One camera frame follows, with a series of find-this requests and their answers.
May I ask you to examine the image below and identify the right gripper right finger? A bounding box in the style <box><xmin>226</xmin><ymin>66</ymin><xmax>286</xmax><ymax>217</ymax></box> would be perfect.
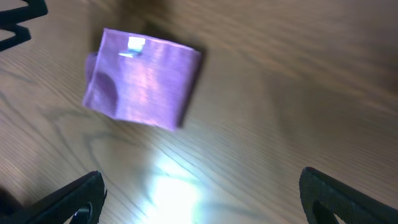
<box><xmin>299</xmin><ymin>167</ymin><xmax>397</xmax><ymax>224</ymax></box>

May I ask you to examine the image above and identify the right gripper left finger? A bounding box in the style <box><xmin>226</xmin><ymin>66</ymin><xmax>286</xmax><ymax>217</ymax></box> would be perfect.
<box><xmin>1</xmin><ymin>171</ymin><xmax>107</xmax><ymax>224</ymax></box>

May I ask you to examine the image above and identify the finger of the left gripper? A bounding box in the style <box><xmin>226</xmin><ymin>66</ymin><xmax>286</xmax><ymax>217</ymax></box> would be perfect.
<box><xmin>1</xmin><ymin>0</ymin><xmax>48</xmax><ymax>51</ymax></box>

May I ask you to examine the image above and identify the purple cloth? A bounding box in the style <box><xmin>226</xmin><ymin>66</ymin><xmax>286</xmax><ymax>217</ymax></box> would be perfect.
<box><xmin>82</xmin><ymin>29</ymin><xmax>201</xmax><ymax>131</ymax></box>

